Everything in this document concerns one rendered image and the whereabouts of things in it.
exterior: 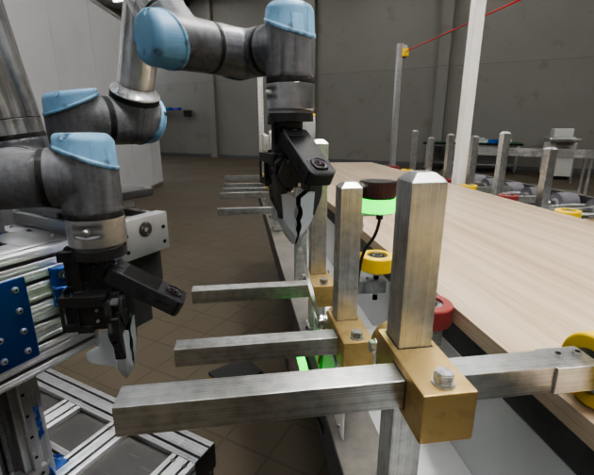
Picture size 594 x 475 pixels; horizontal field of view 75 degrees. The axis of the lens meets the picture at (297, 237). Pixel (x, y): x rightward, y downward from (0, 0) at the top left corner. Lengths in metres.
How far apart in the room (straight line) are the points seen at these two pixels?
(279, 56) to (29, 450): 1.07
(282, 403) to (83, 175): 0.37
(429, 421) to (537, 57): 12.55
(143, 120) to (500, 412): 0.95
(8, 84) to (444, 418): 0.68
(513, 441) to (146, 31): 0.76
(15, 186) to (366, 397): 0.46
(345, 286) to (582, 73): 12.33
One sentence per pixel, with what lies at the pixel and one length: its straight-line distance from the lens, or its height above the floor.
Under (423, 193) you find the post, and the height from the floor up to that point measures 1.13.
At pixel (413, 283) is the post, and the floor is 1.04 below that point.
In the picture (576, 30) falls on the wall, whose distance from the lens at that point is 12.95.
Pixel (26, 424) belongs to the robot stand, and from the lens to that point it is 1.22.
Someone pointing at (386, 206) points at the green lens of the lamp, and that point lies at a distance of 0.62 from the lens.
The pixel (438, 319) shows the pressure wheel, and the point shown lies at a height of 0.89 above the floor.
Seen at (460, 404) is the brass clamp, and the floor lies 0.96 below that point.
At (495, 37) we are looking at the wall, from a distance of 12.91.
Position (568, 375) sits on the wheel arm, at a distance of 0.49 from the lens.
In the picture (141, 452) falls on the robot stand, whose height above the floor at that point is 0.21.
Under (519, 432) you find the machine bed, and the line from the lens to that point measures 0.68.
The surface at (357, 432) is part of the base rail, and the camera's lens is 0.73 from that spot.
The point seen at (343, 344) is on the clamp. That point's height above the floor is 0.87.
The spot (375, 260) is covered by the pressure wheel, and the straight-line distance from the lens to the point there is 0.87.
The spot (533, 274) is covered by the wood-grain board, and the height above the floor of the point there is 0.90.
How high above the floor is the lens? 1.19
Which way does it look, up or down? 16 degrees down
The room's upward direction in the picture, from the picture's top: straight up
